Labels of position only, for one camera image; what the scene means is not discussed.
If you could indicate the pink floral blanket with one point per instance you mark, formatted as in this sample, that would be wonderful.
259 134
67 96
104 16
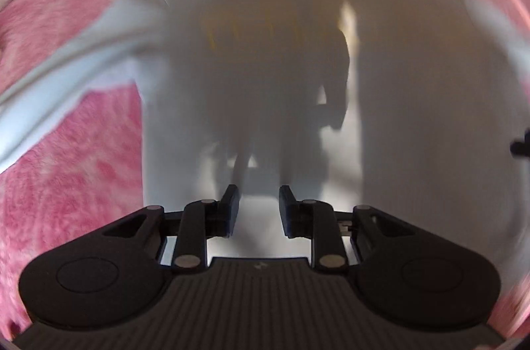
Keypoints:
62 209

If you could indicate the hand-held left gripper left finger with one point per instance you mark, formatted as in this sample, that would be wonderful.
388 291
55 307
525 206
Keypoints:
232 209

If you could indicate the light blue sweatshirt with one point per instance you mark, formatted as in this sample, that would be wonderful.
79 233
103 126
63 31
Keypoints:
256 85

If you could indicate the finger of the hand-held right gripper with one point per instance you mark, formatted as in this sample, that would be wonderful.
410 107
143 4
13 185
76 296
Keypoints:
521 148

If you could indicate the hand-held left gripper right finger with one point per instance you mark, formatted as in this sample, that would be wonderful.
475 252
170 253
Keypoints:
288 209

